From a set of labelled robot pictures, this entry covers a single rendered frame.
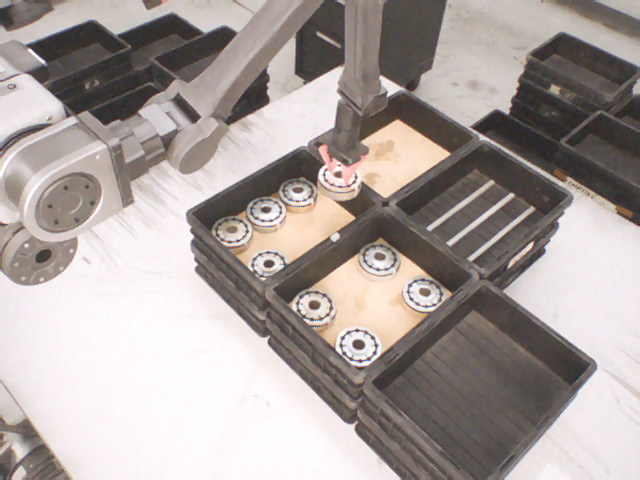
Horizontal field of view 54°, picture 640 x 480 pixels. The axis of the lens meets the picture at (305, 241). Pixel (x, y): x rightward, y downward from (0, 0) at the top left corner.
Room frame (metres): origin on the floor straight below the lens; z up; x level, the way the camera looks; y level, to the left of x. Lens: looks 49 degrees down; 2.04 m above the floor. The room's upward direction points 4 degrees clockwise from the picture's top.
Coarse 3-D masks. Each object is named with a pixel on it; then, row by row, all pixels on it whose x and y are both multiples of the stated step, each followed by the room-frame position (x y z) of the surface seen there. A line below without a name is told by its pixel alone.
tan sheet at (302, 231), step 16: (320, 192) 1.23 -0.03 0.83; (320, 208) 1.17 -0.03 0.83; (336, 208) 1.18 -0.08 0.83; (288, 224) 1.11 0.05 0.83; (304, 224) 1.11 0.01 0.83; (320, 224) 1.12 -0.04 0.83; (336, 224) 1.12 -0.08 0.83; (256, 240) 1.05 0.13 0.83; (272, 240) 1.05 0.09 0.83; (288, 240) 1.05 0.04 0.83; (304, 240) 1.06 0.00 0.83; (320, 240) 1.06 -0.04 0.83; (240, 256) 0.99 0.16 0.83; (288, 256) 1.00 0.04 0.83
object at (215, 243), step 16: (320, 160) 1.25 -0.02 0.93; (256, 176) 1.18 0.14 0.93; (224, 192) 1.11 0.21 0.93; (368, 192) 1.14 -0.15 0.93; (192, 208) 1.05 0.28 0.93; (192, 224) 1.00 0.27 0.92; (352, 224) 1.03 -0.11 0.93; (208, 240) 0.96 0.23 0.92; (224, 256) 0.92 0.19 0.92; (304, 256) 0.92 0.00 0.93; (240, 272) 0.88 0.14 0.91; (256, 288) 0.84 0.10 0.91
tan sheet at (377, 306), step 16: (400, 256) 1.02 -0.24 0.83; (336, 272) 0.96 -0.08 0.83; (352, 272) 0.96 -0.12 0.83; (400, 272) 0.97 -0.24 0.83; (416, 272) 0.98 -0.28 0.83; (320, 288) 0.91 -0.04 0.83; (336, 288) 0.91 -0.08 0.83; (352, 288) 0.91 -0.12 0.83; (368, 288) 0.92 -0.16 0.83; (384, 288) 0.92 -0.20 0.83; (400, 288) 0.92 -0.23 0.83; (288, 304) 0.85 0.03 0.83; (336, 304) 0.86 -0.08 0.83; (352, 304) 0.87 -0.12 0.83; (368, 304) 0.87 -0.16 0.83; (384, 304) 0.87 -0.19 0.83; (400, 304) 0.88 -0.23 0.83; (336, 320) 0.82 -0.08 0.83; (352, 320) 0.82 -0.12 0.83; (368, 320) 0.82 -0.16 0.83; (384, 320) 0.83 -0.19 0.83; (400, 320) 0.83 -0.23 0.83; (416, 320) 0.83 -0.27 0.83; (336, 336) 0.78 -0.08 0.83; (384, 336) 0.78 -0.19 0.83; (400, 336) 0.79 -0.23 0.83
